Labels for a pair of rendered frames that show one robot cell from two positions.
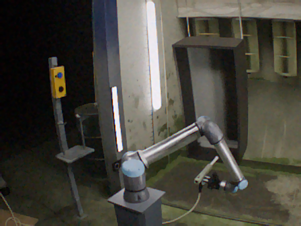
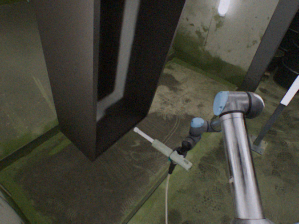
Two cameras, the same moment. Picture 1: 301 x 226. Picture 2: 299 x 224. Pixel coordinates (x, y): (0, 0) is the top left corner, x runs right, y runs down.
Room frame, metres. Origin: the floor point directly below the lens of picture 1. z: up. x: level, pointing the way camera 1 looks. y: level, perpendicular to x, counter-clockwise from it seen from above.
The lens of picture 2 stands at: (2.29, 0.38, 1.70)
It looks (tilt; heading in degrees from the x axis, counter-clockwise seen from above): 44 degrees down; 273
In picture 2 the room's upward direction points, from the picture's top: 4 degrees clockwise
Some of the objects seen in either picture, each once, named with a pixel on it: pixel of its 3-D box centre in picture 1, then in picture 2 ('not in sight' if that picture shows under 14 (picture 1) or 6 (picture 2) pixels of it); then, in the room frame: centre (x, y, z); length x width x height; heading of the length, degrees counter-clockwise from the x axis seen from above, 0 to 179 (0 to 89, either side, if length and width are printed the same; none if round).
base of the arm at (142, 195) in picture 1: (136, 191); not in sight; (1.69, 0.14, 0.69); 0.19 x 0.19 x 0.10
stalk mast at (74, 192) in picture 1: (63, 146); not in sight; (2.27, 0.81, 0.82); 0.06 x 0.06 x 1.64; 56
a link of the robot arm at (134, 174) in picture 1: (134, 174); not in sight; (1.69, 0.14, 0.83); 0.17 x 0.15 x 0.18; 7
